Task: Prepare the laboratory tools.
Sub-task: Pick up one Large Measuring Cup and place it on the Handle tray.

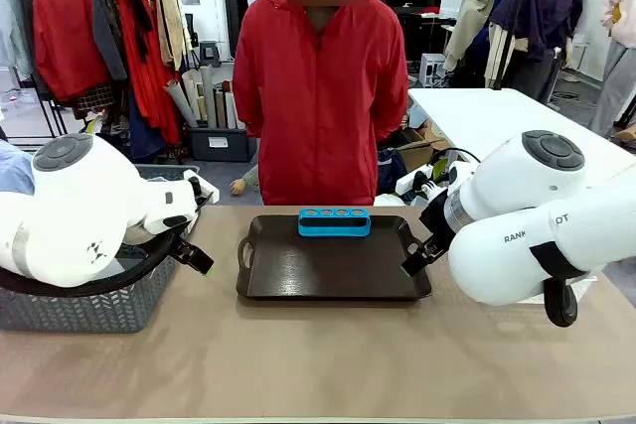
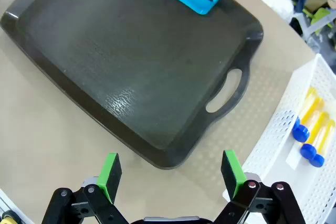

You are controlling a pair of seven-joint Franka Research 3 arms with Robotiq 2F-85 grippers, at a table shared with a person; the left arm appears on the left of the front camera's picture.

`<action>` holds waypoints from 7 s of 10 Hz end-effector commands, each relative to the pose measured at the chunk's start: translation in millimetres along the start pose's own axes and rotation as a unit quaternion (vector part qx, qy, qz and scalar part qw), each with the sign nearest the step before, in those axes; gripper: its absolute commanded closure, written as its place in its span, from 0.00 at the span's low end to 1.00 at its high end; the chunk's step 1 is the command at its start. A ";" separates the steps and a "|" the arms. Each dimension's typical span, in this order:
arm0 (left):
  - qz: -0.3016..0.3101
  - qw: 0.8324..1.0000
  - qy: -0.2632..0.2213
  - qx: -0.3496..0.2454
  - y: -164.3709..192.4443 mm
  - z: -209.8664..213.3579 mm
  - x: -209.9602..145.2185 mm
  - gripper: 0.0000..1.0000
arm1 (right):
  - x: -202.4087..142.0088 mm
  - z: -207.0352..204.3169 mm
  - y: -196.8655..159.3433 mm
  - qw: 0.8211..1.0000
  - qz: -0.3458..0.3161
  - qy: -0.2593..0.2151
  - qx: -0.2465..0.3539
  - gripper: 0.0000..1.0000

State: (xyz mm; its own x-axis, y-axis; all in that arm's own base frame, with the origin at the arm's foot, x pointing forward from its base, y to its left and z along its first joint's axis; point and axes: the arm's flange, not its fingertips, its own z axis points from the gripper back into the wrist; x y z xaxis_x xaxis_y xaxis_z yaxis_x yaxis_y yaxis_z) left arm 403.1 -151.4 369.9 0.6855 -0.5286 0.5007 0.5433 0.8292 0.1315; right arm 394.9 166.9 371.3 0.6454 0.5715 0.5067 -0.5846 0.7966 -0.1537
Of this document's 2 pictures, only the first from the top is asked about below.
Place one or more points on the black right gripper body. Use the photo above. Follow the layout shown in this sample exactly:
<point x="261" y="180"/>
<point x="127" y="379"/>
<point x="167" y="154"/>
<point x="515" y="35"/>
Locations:
<point x="437" y="220"/>

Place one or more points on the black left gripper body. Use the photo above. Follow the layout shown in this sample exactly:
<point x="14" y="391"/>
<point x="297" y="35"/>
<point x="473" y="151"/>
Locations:
<point x="183" y="246"/>

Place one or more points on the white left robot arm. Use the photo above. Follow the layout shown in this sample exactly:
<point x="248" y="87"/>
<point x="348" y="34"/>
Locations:
<point x="74" y="195"/>

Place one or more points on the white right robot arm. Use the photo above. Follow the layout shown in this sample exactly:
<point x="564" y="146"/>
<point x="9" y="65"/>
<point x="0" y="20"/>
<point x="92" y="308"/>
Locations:
<point x="522" y="195"/>

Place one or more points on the brown cardboard box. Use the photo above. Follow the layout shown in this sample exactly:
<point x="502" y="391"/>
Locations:
<point x="422" y="146"/>

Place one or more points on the grey plastic woven basket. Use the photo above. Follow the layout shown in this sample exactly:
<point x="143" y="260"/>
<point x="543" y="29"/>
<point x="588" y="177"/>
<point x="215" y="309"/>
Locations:
<point x="84" y="312"/>
<point x="164" y="172"/>

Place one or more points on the blue test tube rack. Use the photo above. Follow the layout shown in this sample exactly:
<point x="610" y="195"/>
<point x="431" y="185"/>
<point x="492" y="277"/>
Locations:
<point x="334" y="228"/>

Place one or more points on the dark brown serving tray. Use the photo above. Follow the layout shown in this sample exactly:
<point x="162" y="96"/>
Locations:
<point x="328" y="265"/>

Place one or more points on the black storage bin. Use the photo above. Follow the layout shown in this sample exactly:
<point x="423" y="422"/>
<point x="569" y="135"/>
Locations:
<point x="223" y="146"/>

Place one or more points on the white folding table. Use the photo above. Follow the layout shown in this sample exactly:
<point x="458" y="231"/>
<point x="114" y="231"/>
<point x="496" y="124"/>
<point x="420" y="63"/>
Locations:
<point x="477" y="116"/>

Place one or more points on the brown paper roll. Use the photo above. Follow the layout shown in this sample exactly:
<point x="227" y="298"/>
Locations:
<point x="220" y="111"/>

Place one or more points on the white paper roll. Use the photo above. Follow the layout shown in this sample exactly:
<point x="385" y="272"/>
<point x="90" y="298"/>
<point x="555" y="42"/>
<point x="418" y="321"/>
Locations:
<point x="181" y="103"/>

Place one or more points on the grey paper roll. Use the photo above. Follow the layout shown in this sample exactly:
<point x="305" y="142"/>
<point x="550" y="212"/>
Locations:
<point x="209" y="101"/>

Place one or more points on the white computer case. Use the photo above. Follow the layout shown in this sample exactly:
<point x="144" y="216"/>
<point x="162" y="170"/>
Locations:
<point x="431" y="69"/>

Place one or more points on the hanging red dress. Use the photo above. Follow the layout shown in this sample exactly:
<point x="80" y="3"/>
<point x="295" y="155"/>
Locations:
<point x="149" y="91"/>

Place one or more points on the person in red jacket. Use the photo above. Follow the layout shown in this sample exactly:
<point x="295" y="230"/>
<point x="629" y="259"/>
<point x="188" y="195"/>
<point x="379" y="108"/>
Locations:
<point x="318" y="106"/>

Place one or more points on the light blue cloth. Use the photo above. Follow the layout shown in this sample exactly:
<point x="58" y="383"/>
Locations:
<point x="15" y="171"/>

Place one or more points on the mannequin in beige coat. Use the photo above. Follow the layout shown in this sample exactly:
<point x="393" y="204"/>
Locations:
<point x="472" y="12"/>

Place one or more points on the white monitor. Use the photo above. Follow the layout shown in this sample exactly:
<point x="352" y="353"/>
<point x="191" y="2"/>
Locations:
<point x="453" y="2"/>

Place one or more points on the hanging grey jacket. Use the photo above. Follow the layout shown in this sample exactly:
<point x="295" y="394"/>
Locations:
<point x="108" y="37"/>

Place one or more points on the hanging beige garment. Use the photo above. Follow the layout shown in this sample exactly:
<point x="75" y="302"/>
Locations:
<point x="171" y="22"/>

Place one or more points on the mannequin in pink top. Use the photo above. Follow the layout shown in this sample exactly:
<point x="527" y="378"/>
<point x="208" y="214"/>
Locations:
<point x="618" y="66"/>

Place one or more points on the hanging red jacket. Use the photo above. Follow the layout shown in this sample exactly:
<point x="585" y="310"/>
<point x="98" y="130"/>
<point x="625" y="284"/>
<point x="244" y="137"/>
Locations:
<point x="64" y="37"/>

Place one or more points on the hanging light grey garment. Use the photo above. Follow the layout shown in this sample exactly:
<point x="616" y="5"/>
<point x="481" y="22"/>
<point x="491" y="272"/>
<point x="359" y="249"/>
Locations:
<point x="12" y="22"/>

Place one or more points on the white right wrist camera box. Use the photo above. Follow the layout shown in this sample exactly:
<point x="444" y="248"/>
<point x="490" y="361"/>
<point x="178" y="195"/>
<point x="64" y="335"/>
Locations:
<point x="411" y="182"/>

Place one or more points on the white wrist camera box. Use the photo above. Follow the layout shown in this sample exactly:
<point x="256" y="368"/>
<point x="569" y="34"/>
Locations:
<point x="205" y="190"/>
<point x="411" y="182"/>

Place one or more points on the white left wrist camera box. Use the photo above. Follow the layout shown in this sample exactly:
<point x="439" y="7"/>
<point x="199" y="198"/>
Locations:
<point x="205" y="190"/>

